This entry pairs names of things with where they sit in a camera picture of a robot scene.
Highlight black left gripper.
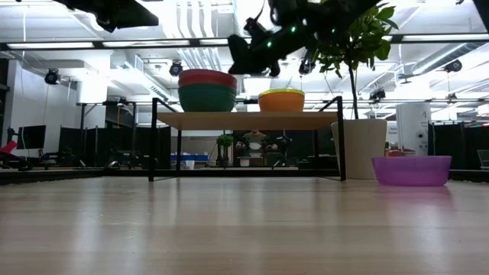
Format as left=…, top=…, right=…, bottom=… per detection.
left=63, top=0, right=160, bottom=34

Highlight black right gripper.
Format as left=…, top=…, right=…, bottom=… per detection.
left=228, top=34, right=283, bottom=77

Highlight pink bowl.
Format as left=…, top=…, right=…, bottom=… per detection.
left=178, top=68, right=238, bottom=89

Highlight green bowl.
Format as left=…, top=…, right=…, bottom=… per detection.
left=178, top=83, right=238, bottom=96

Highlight yellow translucent bowl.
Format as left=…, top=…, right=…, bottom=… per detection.
left=258, top=88, right=306, bottom=95

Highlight teal bowl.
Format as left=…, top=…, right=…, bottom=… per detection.
left=178, top=92, right=237, bottom=112

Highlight orange bowl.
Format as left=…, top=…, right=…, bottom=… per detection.
left=258, top=91, right=306, bottom=112

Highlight person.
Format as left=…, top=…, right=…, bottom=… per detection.
left=236, top=129, right=279, bottom=167

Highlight small potted plant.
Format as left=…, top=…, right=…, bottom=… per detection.
left=216, top=134, right=234, bottom=167

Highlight blue bins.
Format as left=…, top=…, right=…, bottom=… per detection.
left=170, top=154, right=210, bottom=162

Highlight small green tree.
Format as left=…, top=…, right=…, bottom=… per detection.
left=313, top=0, right=399, bottom=120

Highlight black partition screen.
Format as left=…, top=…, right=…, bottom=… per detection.
left=427, top=121, right=489, bottom=169
left=57, top=125, right=173, bottom=169

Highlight white plant pot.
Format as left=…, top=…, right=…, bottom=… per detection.
left=330, top=118, right=388, bottom=180

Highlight dark monitor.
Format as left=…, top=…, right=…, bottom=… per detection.
left=17, top=125, right=47, bottom=150

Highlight white column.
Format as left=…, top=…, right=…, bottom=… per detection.
left=396, top=102, right=432, bottom=157

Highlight purple translucent bowl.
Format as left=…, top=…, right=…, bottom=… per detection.
left=371, top=155, right=452, bottom=187

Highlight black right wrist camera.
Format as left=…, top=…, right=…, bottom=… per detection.
left=243, top=17, right=268, bottom=39

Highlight wooden shelf with black frame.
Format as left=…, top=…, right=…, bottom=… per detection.
left=147, top=95, right=347, bottom=183

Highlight black overhead frame bar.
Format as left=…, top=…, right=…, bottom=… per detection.
left=0, top=33, right=489, bottom=51

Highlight black table frame rail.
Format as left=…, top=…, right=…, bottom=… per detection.
left=0, top=167, right=489, bottom=185

